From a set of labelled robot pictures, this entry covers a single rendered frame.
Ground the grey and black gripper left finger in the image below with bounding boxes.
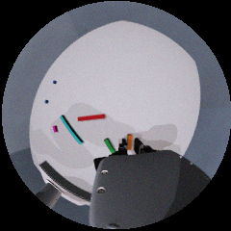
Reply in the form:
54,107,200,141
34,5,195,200
93,139,128,171

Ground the orange rod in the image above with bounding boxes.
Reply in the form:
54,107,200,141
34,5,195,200
127,134,132,150

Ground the magenta block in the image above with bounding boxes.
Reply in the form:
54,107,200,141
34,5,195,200
53,125,58,132

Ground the red rod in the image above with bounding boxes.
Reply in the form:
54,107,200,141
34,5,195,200
78,114,105,121

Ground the turquoise rod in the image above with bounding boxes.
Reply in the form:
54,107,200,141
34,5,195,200
60,115,83,144

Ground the green rod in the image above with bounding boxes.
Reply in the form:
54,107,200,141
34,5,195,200
104,138,116,154

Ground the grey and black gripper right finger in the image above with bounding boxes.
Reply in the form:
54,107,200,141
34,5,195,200
134,138,160,154

